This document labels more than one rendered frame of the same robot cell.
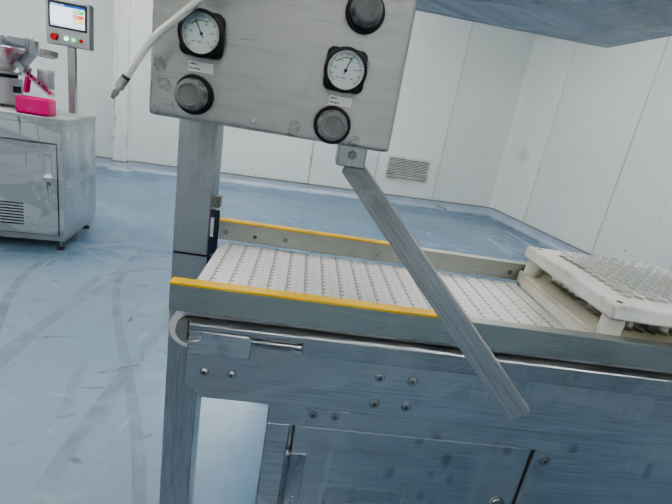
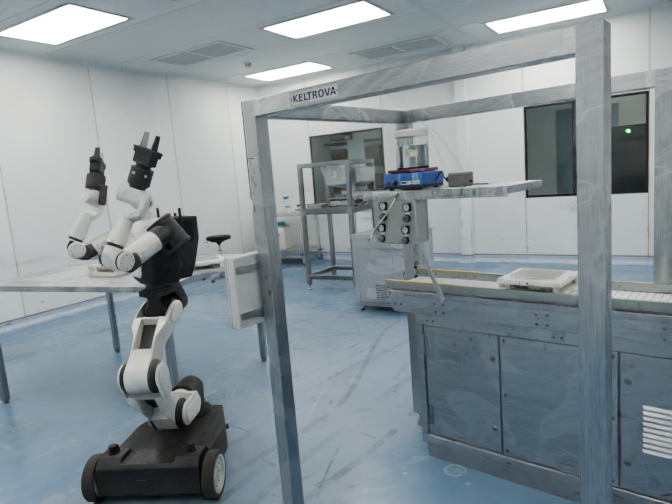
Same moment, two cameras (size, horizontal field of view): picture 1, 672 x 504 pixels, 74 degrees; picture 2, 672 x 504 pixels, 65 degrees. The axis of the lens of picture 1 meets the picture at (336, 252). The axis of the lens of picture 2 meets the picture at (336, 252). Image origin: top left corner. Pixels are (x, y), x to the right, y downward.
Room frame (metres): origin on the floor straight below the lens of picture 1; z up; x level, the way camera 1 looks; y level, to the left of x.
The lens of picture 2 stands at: (-1.36, -1.40, 1.35)
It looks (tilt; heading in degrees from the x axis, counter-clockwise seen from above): 8 degrees down; 46
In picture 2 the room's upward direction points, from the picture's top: 5 degrees counter-clockwise
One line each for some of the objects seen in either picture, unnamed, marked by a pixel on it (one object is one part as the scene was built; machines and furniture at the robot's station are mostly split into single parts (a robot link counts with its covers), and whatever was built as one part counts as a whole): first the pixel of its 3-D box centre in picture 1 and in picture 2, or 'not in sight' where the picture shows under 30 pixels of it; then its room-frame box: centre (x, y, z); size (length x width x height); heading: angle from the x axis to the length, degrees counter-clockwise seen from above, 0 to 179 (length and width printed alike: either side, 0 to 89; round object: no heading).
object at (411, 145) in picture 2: not in sight; (411, 147); (0.56, 0.07, 1.44); 0.15 x 0.15 x 0.19
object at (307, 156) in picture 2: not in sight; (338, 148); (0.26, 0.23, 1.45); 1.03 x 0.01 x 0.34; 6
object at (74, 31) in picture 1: (70, 59); not in sight; (2.79, 1.76, 1.07); 0.23 x 0.10 x 0.62; 104
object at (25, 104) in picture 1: (36, 106); not in sight; (2.45, 1.73, 0.80); 0.16 x 0.12 x 0.09; 104
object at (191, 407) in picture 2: not in sight; (174, 409); (-0.28, 0.96, 0.28); 0.21 x 0.20 x 0.13; 41
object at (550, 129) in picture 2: not in sight; (583, 147); (5.43, 1.17, 1.43); 1.38 x 0.01 x 1.16; 104
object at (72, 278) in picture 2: not in sight; (127, 271); (0.10, 2.23, 0.80); 1.50 x 1.10 x 0.04; 115
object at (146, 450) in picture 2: not in sight; (173, 429); (-0.30, 0.94, 0.19); 0.64 x 0.52 x 0.33; 41
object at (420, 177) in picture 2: not in sight; (412, 178); (0.55, 0.07, 1.30); 0.21 x 0.20 x 0.09; 6
